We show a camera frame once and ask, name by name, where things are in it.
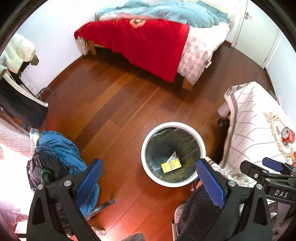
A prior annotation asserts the white round trash bin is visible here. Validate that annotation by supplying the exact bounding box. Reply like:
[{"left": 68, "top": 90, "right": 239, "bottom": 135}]
[{"left": 140, "top": 122, "right": 206, "bottom": 188}]

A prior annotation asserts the red soda can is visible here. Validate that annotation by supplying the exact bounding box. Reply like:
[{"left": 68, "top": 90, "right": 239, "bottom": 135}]
[{"left": 281, "top": 126, "right": 295, "bottom": 144}]

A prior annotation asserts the white patterned tablecloth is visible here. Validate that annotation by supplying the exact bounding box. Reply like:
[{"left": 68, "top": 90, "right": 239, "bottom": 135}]
[{"left": 208, "top": 81, "right": 295, "bottom": 187}]

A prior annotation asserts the dark fuzzy seat cushion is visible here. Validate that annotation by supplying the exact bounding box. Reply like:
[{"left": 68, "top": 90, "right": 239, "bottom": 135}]
[{"left": 174, "top": 185, "right": 220, "bottom": 240}]

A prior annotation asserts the blue jacket on chair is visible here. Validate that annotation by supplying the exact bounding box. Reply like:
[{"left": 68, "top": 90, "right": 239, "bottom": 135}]
[{"left": 26, "top": 131, "right": 101, "bottom": 217}]

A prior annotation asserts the yellow card in bin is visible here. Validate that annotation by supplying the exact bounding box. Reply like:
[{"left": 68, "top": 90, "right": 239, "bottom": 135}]
[{"left": 161, "top": 152, "right": 182, "bottom": 174}]

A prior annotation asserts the black desk chair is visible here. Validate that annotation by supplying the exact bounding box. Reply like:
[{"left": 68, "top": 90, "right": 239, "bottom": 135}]
[{"left": 1, "top": 78, "right": 48, "bottom": 128}]

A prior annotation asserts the white closet door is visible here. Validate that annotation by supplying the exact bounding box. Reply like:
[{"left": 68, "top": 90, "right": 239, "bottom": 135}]
[{"left": 233, "top": 1, "right": 281, "bottom": 69}]

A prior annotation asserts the red blanket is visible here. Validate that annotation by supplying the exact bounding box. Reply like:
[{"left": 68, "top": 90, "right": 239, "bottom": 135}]
[{"left": 74, "top": 19, "right": 189, "bottom": 83}]

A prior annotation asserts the light blue quilt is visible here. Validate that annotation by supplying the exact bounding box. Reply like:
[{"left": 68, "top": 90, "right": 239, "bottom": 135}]
[{"left": 95, "top": 1, "right": 230, "bottom": 28}]

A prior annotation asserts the white coat on rack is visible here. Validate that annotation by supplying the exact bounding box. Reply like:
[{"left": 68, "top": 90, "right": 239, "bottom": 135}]
[{"left": 1, "top": 33, "right": 39, "bottom": 73}]

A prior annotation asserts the bed with wooden frame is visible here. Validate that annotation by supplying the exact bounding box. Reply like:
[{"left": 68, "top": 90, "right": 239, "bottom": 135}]
[{"left": 75, "top": 1, "right": 230, "bottom": 90}]

